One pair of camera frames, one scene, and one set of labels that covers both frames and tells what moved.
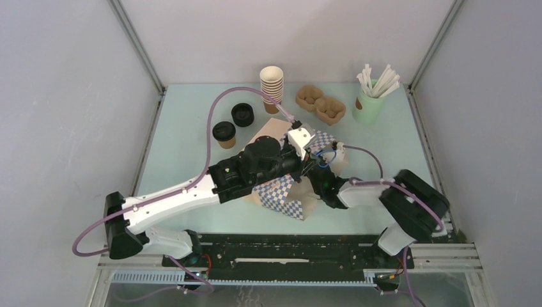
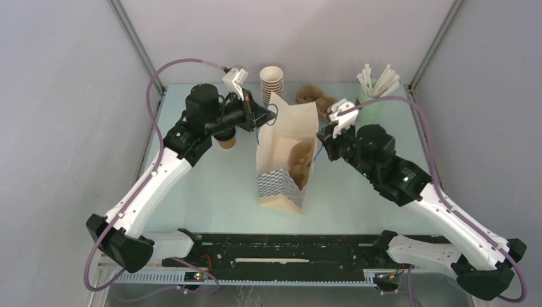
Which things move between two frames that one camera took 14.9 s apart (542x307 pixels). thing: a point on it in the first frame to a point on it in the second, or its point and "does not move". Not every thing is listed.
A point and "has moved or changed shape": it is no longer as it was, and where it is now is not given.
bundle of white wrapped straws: [388, 82] does not move
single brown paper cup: [227, 144] does not move
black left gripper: [299, 164] to [254, 114]
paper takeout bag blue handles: [296, 198] has moved or changed shape
